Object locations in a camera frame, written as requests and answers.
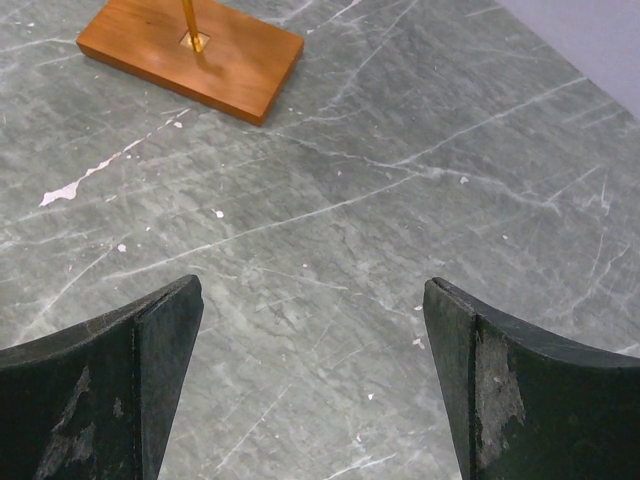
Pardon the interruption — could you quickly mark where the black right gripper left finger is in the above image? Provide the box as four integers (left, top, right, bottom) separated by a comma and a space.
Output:
1, 275, 203, 479

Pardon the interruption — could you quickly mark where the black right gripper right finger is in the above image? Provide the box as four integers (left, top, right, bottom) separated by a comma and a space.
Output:
423, 278, 639, 479

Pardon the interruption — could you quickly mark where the gold wire wine glass rack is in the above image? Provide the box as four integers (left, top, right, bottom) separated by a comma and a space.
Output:
182, 0, 202, 53

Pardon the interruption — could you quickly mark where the brown wooden rack base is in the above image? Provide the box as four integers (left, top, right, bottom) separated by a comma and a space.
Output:
76, 0, 304, 125

